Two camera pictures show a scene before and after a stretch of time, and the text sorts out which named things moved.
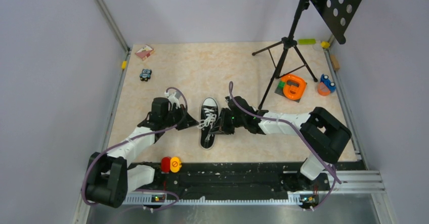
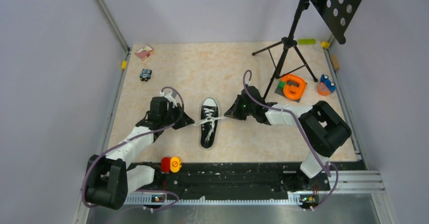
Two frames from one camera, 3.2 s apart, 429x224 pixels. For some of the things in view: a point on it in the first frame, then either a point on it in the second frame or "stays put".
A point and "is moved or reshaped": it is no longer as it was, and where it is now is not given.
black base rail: [236, 178] stays put
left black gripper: [188, 122] stays put
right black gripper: [221, 127] → [234, 112]
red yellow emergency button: [171, 164] stays put
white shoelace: [211, 119] is moved or reshaped
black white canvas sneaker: [209, 114] stays put
